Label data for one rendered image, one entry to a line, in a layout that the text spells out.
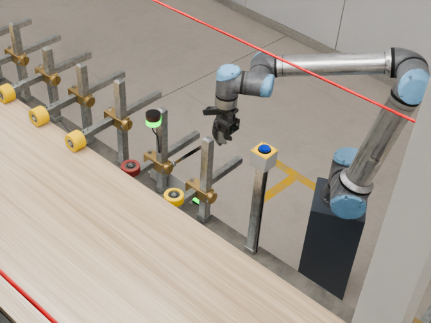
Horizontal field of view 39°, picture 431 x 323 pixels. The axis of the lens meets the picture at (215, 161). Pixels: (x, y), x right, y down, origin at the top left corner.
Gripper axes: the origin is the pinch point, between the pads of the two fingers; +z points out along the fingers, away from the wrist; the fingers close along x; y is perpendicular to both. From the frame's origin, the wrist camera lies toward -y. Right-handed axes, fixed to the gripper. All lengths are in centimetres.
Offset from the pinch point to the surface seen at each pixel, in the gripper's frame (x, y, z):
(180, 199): -31.7, 7.4, 6.3
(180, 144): -2.1, -19.8, 10.8
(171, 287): -65, 34, 7
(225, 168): -0.4, 4.7, 11.3
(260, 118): 140, -71, 97
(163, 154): -17.7, -15.4, 5.0
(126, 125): -17.2, -37.7, 1.4
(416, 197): -119, 113, -124
